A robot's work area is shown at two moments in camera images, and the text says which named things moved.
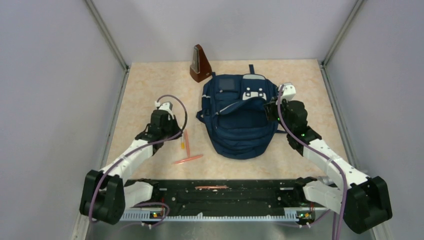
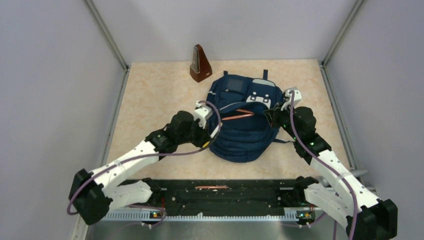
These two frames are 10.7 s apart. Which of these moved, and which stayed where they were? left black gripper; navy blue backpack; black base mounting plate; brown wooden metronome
Moved: navy blue backpack; left black gripper
Stayed: brown wooden metronome; black base mounting plate
